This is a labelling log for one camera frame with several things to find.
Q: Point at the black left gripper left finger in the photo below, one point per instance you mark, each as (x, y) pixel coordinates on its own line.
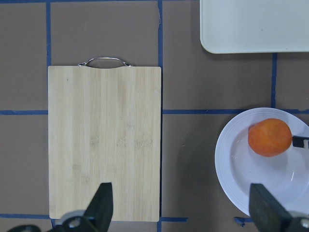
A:
(100, 210)

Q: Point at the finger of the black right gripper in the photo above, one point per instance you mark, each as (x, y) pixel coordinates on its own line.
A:
(300, 141)

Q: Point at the orange fruit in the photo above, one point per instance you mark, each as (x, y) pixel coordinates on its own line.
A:
(269, 137)

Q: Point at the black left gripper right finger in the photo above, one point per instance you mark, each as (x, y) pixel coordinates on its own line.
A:
(269, 215)

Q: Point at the white ridged plate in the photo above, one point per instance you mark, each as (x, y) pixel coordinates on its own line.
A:
(286, 176)

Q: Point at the cream bear tray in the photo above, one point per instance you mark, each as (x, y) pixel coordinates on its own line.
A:
(254, 26)

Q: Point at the bamboo cutting board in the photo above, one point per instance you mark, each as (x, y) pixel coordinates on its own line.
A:
(104, 125)

